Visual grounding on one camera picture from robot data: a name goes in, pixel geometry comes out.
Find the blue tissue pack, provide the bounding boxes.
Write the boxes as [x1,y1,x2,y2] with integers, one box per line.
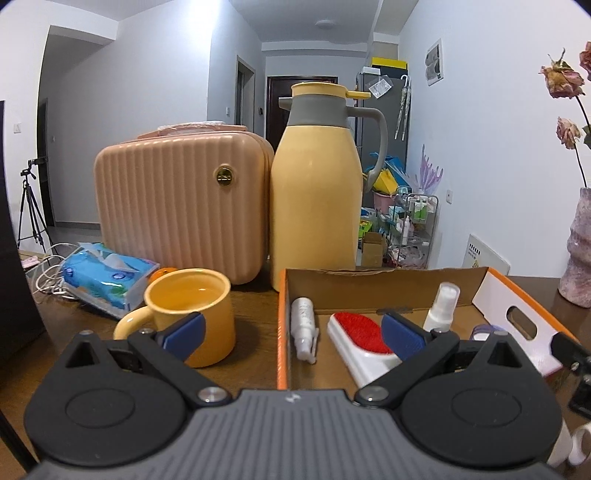
[60,243,160,319]

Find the dark brown entrance door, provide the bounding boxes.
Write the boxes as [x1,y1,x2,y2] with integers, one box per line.
[265,75,340,139]

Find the white red lint brush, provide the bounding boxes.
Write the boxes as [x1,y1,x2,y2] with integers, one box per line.
[327,312,402,388]

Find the green spray bottle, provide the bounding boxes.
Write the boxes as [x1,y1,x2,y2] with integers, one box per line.
[423,282,461,332]

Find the camera tripod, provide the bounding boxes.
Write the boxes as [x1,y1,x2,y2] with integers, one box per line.
[17,157,50,252]

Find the pink textured vase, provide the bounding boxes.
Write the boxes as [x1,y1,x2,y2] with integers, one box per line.
[558,188,591,309]

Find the small round white container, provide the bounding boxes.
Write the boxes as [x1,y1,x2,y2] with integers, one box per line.
[469,324,507,342]

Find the grey refrigerator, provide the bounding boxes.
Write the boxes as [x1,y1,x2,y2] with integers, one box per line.
[355,68,410,171]

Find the black monitor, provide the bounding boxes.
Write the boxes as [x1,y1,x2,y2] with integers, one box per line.
[0,99,47,370]

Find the white tape roll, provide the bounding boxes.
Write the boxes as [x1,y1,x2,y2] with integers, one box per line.
[547,421,590,467]

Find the peach ribbed suitcase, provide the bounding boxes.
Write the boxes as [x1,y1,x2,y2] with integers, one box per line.
[93,123,274,285]

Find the yellow ceramic mug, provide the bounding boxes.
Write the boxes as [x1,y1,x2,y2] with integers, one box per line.
[113,269,235,368]

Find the orange red cardboard box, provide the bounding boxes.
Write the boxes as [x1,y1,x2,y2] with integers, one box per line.
[276,267,568,393]

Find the dried pink rose bouquet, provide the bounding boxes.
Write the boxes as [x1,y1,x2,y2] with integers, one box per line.
[538,41,591,189]

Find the orange fruit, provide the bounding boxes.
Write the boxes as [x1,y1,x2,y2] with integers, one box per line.
[148,267,177,284]

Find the wire storage rack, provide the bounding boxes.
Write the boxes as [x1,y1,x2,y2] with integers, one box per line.
[373,192,439,270]

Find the yellow box on refrigerator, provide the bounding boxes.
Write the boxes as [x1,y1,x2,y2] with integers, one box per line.
[370,56,408,70]

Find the white cables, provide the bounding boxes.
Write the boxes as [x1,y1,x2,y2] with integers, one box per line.
[27,241,80,296]

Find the yellow thermos jug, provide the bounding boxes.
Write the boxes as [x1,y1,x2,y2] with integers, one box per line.
[270,82,388,290]

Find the small white spray bottle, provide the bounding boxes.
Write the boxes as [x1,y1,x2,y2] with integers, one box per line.
[290,297,320,364]

